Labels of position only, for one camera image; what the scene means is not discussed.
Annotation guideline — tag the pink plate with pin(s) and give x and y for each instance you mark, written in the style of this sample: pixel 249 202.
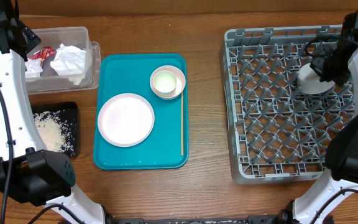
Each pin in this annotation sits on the pink plate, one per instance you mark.
pixel 126 120

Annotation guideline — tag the pile of rice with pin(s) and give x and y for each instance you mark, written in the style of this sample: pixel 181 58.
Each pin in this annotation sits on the pile of rice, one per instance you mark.
pixel 54 131

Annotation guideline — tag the grey bowl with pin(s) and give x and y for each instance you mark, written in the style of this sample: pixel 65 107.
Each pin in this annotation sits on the grey bowl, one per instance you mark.
pixel 309 81

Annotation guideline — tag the red wrapper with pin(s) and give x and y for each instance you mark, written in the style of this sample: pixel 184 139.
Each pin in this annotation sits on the red wrapper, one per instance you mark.
pixel 44 53

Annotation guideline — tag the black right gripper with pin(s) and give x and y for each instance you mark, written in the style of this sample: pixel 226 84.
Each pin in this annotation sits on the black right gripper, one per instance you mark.
pixel 321 66

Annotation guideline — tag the grey plastic dishwasher rack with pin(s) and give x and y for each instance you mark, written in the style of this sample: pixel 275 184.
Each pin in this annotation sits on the grey plastic dishwasher rack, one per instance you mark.
pixel 277 133

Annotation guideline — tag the pale green cup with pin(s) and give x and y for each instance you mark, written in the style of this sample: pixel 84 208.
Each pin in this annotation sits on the pale green cup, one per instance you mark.
pixel 165 82

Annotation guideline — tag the wooden chopstick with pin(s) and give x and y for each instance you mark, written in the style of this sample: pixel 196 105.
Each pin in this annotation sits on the wooden chopstick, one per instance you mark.
pixel 182 124

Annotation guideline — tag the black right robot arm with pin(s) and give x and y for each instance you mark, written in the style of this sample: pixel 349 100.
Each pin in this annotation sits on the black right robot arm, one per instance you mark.
pixel 340 177

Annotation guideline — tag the teal serving tray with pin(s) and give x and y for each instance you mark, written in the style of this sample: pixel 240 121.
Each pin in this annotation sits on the teal serving tray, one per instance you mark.
pixel 130 73

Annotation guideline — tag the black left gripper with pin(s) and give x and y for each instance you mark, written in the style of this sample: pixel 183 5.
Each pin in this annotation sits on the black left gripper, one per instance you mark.
pixel 36 40

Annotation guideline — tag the pink bowl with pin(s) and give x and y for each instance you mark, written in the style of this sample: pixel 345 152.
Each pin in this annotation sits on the pink bowl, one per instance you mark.
pixel 181 81

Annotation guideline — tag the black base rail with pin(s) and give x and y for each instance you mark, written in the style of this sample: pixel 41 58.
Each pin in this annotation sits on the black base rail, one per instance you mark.
pixel 253 219

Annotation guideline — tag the clear plastic bin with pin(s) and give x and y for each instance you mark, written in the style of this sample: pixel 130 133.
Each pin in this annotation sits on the clear plastic bin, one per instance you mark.
pixel 49 81

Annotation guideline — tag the white napkin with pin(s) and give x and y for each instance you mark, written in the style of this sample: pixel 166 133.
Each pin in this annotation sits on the white napkin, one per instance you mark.
pixel 70 61

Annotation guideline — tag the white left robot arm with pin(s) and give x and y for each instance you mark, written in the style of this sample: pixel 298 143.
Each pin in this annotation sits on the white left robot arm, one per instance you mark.
pixel 29 172

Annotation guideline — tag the small white tissue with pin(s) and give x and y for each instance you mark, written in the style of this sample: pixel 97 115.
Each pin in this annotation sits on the small white tissue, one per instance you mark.
pixel 33 68

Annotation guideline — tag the black tray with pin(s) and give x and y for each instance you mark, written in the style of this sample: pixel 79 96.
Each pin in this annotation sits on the black tray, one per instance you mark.
pixel 71 115

